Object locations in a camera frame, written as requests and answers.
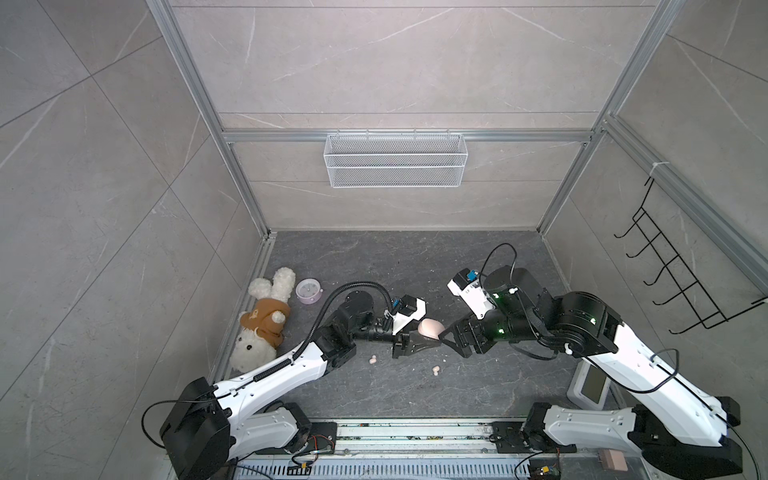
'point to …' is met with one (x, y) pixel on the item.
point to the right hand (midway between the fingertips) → (452, 326)
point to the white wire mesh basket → (396, 160)
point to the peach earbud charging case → (431, 328)
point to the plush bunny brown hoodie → (263, 321)
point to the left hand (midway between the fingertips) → (438, 329)
